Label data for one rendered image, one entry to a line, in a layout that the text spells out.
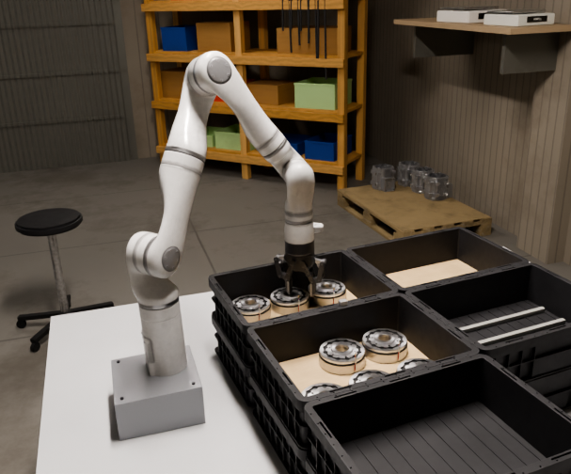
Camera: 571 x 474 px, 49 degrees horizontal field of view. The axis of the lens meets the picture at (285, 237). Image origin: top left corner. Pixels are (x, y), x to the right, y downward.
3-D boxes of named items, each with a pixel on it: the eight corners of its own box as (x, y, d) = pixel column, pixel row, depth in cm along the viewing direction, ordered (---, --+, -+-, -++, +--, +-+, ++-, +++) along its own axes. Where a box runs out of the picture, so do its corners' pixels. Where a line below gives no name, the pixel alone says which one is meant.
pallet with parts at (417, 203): (494, 236, 431) (498, 194, 420) (394, 251, 411) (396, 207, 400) (419, 193, 526) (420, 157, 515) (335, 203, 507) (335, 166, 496)
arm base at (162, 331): (150, 380, 143) (140, 313, 137) (145, 359, 151) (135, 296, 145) (191, 371, 146) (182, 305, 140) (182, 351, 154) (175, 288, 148)
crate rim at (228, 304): (245, 337, 139) (244, 327, 138) (207, 283, 164) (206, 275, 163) (401, 300, 152) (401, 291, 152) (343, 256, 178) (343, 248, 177)
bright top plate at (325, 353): (334, 369, 135) (334, 367, 134) (310, 347, 143) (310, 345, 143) (373, 356, 139) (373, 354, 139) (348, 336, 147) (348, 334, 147)
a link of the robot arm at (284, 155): (311, 169, 159) (277, 129, 154) (321, 179, 151) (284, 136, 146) (291, 187, 160) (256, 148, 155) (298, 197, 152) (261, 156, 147)
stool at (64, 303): (116, 297, 360) (102, 196, 338) (119, 339, 317) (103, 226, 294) (21, 311, 348) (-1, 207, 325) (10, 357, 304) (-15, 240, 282)
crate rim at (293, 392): (300, 415, 113) (300, 403, 112) (245, 337, 138) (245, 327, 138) (483, 362, 127) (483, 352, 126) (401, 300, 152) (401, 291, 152)
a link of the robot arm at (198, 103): (187, 52, 145) (156, 157, 142) (203, 42, 136) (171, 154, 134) (222, 69, 149) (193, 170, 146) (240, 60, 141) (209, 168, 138)
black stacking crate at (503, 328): (479, 401, 130) (483, 354, 126) (401, 335, 156) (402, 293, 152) (620, 356, 144) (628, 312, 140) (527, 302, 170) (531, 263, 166)
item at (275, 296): (280, 308, 161) (280, 307, 160) (263, 293, 169) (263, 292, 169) (315, 300, 165) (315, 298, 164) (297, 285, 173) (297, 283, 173)
